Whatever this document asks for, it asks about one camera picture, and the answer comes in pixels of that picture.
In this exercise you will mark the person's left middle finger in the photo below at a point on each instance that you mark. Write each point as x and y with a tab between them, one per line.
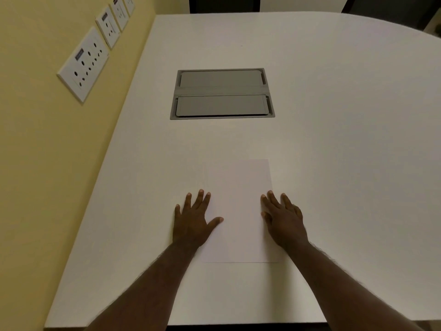
198	200

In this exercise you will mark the black chair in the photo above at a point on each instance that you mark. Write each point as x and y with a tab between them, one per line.
392	10

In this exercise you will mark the person's left little finger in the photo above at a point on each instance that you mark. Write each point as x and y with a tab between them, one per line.
177	213

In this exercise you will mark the person's right forearm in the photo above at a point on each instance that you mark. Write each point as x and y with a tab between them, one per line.
337	289

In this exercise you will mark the white paper sheet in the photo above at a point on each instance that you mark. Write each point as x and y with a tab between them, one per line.
241	210

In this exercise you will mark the white wall socket plate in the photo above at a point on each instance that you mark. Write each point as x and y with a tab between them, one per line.
86	63
120	12
129	4
108	26

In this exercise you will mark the person's left forearm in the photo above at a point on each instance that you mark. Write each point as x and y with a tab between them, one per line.
148	289

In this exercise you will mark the person's left hand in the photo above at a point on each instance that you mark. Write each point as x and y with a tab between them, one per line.
191	227

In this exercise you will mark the person's right hand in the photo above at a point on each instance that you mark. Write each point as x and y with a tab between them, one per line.
286	225

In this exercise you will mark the person's right thumb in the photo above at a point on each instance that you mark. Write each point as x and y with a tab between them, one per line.
266	218

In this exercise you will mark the person's left thumb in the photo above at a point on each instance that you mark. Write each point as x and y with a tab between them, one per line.
215	222

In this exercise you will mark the person's right middle finger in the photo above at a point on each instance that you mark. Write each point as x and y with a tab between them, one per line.
275	200

